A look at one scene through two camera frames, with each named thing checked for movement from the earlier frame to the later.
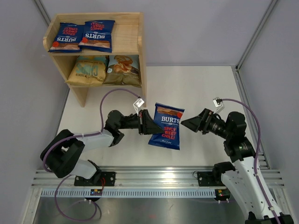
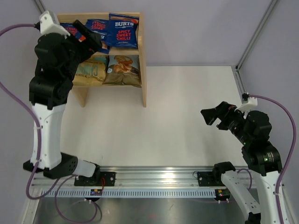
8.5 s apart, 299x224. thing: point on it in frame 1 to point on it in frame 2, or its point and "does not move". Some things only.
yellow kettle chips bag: (90, 70) does not move
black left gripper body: (131, 122) to (78, 51)
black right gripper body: (219, 127) to (233, 121)
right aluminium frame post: (268, 11) does not move
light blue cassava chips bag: (123, 70) does not move
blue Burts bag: (97, 36) does not move
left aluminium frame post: (42, 11) does not move
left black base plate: (101, 178) does not move
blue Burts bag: (167, 119) to (123, 31)
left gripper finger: (147, 125) to (93, 40)
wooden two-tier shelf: (127, 39) does not move
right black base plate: (210, 178) does not move
